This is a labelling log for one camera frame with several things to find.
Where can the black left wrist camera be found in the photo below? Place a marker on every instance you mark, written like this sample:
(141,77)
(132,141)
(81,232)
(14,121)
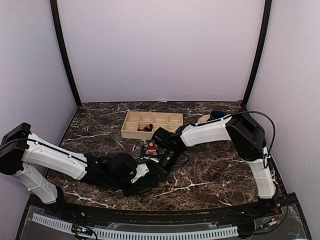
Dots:
(123,165)

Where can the black right frame post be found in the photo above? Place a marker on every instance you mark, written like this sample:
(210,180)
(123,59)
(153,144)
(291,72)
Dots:
(258,53)

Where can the black front table rail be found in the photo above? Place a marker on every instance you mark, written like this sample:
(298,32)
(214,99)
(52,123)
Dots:
(237,215)

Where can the cream saucer plate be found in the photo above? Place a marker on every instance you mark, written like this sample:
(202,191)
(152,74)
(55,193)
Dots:
(203,119)

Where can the black left frame post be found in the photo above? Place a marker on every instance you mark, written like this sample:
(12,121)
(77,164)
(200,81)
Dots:
(63,51)

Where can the dark blue mug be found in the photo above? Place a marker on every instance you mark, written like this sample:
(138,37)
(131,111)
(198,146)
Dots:
(217,114)

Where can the wooden compartment tray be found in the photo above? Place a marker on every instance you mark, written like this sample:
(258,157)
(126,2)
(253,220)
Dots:
(134,119)

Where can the white slotted cable duct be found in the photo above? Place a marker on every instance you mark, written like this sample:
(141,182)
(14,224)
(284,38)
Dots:
(122,231)

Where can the black red yellow argyle sock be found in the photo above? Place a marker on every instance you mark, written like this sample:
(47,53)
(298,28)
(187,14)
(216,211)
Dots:
(146,128)

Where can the green christmas bear sock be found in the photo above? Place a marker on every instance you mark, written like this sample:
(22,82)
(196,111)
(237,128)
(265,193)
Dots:
(149,154)

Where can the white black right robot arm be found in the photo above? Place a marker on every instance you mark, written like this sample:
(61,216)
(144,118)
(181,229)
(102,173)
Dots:
(246,134)

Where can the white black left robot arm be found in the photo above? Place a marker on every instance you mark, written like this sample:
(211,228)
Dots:
(21,150)

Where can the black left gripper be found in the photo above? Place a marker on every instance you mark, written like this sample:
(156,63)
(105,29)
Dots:
(137,187)

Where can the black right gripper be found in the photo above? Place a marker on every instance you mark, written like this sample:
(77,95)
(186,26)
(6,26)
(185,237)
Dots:
(162,171)

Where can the black frame post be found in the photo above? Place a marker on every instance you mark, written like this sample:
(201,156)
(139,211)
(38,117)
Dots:
(258,53)
(63,51)

